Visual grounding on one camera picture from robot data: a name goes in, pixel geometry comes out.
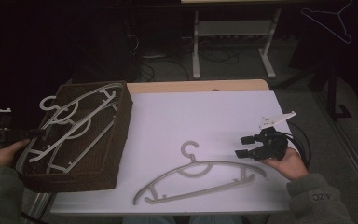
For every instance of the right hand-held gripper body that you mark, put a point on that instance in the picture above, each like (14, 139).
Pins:
(272, 144)

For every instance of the brown woven basket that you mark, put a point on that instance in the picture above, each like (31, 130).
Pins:
(74, 183)

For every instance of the white table cover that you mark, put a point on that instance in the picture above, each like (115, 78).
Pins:
(183, 118)

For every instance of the grey plastic clothes hanger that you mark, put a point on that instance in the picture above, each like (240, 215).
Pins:
(74, 132)
(199, 189)
(90, 146)

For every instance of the metal table frame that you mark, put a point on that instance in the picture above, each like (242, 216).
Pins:
(42, 203)

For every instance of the white metal desk frame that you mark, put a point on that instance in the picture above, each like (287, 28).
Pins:
(195, 46)

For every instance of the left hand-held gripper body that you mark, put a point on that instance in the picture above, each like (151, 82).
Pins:
(0, 135)

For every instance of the black stand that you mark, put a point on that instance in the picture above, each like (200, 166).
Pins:
(332, 93)

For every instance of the person's right hand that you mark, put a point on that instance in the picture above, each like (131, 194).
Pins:
(290, 166)

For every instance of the white power strip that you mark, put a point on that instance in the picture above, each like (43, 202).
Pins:
(154, 56)

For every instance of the metal floor rail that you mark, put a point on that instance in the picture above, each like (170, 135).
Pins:
(354, 161)

